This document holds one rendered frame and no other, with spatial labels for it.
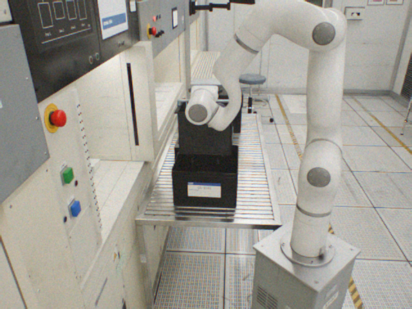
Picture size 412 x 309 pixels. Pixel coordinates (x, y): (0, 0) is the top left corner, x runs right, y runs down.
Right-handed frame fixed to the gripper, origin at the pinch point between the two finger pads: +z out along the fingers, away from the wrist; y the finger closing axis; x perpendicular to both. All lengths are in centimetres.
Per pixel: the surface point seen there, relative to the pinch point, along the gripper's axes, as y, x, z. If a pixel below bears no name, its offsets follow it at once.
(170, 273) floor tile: -26, -125, 20
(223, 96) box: 4, -25, 68
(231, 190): 11.0, -40.1, -13.8
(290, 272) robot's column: 32, -49, -48
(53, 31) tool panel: -29, 28, -57
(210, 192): 2.4, -41.4, -13.8
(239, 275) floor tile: 17, -125, 21
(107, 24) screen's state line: -29.5, 25.9, -21.3
